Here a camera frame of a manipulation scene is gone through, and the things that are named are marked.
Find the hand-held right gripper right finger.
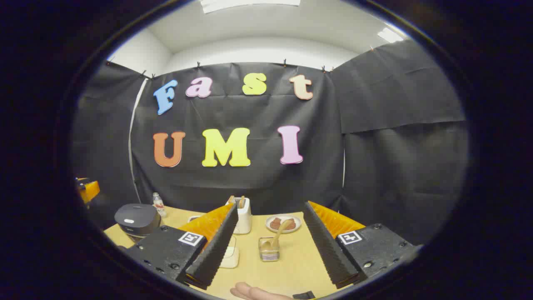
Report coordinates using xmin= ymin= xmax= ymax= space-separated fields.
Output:
xmin=303 ymin=201 xmax=422 ymax=289

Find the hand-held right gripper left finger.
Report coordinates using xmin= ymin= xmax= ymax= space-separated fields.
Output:
xmin=123 ymin=203 xmax=239 ymax=291

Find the wooden spoon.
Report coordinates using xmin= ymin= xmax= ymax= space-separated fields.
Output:
xmin=262 ymin=219 xmax=294 ymax=253

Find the dark grey rice cooker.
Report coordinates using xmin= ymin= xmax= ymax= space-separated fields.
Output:
xmin=114 ymin=203 xmax=162 ymax=243

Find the white toaster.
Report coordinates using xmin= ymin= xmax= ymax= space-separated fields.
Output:
xmin=225 ymin=196 xmax=252 ymax=235

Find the white round plate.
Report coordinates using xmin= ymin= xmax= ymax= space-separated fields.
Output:
xmin=265 ymin=214 xmax=301 ymax=234

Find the small clear plastic bottle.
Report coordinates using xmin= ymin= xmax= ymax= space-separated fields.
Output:
xmin=152 ymin=192 xmax=167 ymax=218

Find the black backdrop cloth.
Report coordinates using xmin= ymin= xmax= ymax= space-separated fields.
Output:
xmin=71 ymin=40 xmax=470 ymax=246

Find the ceiling light panel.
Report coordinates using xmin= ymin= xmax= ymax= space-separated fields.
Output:
xmin=377 ymin=27 xmax=404 ymax=43

